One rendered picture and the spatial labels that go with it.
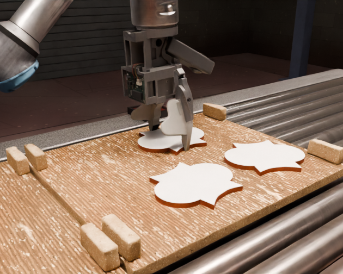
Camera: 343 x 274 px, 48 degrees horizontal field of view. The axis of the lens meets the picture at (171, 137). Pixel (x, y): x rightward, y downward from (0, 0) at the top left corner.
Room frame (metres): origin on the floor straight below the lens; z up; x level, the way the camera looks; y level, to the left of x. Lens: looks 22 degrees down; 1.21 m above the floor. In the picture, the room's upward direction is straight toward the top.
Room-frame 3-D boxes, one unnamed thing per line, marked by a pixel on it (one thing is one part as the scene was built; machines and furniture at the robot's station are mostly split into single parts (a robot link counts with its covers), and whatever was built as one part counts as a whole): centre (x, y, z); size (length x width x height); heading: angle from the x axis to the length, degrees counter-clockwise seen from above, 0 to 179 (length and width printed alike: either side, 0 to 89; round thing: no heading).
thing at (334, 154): (0.59, -0.26, 0.95); 0.06 x 0.02 x 0.03; 37
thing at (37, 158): (0.57, 0.22, 0.95); 0.06 x 0.02 x 0.03; 37
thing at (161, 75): (0.64, 0.03, 1.08); 0.09 x 0.08 x 0.12; 127
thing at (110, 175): (0.58, -0.02, 0.93); 0.41 x 0.35 x 0.02; 127
